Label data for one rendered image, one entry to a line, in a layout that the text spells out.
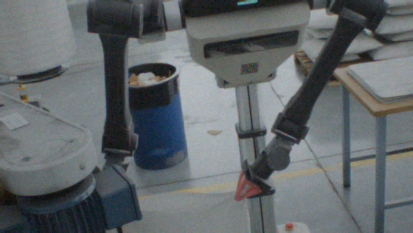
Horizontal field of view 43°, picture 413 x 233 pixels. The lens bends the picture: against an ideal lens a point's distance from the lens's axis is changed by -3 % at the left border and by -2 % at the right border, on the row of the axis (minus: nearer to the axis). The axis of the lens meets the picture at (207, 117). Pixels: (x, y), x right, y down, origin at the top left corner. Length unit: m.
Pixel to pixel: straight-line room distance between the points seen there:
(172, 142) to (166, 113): 0.23
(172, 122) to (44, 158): 2.74
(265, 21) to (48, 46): 0.80
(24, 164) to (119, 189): 0.19
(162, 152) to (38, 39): 2.76
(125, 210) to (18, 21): 0.40
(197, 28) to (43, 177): 0.84
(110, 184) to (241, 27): 0.75
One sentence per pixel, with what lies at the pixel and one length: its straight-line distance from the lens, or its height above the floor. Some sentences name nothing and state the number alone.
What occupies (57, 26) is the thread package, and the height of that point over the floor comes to 1.60.
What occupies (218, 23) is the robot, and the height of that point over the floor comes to 1.41.
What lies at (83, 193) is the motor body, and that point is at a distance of 0.98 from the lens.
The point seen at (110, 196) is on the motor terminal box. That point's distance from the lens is 1.03.
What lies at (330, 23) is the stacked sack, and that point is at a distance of 4.69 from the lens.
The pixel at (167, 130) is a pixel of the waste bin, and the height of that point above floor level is 0.29.
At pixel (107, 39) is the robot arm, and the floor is 1.54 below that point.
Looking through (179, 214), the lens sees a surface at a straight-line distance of 1.41.
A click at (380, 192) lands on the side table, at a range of 2.81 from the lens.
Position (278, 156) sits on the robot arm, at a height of 1.18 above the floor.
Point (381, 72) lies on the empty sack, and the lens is 2.92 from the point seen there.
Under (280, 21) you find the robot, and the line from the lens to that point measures 1.64.
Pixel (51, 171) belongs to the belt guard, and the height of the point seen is 1.40.
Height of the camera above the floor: 1.81
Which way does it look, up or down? 24 degrees down
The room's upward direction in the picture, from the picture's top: 8 degrees counter-clockwise
